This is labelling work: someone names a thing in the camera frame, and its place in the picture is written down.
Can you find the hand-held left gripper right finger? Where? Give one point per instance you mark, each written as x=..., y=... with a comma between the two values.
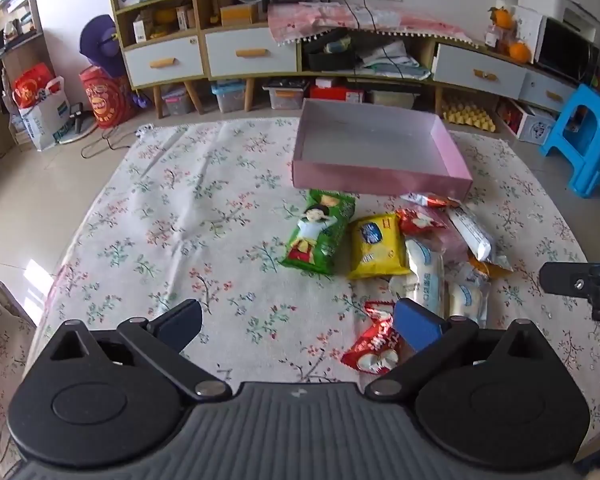
x=417, y=325

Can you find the pink translucent snack packet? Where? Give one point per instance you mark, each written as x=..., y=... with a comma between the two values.
x=452, y=245

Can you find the orange clear snack packet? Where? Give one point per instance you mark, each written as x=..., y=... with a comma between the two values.
x=487, y=266

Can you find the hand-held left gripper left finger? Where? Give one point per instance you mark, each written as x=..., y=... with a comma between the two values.
x=185, y=322

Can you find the black tray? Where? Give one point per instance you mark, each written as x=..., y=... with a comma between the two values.
x=327, y=57

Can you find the pink printed cloth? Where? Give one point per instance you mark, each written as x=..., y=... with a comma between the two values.
x=380, y=20

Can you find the orange fruit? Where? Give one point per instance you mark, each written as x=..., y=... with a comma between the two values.
x=520, y=52
x=502, y=17

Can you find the white box blue print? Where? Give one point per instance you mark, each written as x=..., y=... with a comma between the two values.
x=537, y=125

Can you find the small red snack packet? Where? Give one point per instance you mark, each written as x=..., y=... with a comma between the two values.
x=420, y=221

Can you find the green snack packet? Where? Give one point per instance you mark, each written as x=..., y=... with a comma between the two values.
x=317, y=232

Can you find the white red-end snack packet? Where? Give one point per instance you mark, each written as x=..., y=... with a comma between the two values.
x=430, y=200

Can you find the clear bin blue lid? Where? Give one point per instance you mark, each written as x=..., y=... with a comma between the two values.
x=228, y=96

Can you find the orange small box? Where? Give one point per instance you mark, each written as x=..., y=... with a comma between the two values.
x=239, y=15

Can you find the red cardboard box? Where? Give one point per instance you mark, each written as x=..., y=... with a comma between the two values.
x=337, y=96

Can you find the white blue snack packet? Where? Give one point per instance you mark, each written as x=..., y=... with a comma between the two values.
x=425, y=272
x=467, y=300

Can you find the long white snack packet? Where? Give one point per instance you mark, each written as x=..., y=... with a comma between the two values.
x=472, y=232

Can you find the black microwave oven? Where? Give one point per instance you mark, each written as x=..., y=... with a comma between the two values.
x=565, y=52

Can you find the pink cardboard box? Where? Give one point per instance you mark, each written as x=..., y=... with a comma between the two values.
x=370, y=135

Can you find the beige cloth bag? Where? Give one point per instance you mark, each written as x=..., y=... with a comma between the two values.
x=2, y=350

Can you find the wooden shelf cabinet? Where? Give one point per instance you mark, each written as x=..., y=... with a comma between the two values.
x=155, y=35

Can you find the white paper bag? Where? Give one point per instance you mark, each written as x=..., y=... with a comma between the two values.
x=45, y=120

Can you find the long wooden drawer cabinet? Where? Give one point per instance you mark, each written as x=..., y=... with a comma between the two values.
x=430, y=67

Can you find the blue plastic stool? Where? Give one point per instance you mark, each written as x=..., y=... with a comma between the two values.
x=587, y=130

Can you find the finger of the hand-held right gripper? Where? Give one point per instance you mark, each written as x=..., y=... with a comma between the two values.
x=565, y=277

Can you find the yellow snack packet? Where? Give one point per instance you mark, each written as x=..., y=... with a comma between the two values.
x=377, y=247

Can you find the purple hat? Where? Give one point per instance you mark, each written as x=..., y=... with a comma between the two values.
x=100, y=42

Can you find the red white candy packet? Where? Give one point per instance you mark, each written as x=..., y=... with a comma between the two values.
x=375, y=345

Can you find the yellow egg tray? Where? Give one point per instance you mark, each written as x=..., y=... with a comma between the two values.
x=467, y=115

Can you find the red shopping bag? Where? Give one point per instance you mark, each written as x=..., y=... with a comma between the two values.
x=30, y=85

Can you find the red gift bag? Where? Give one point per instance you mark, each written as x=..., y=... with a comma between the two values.
x=107, y=100

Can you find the clear storage bin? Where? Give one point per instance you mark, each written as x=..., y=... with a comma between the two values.
x=178, y=102
x=283, y=97

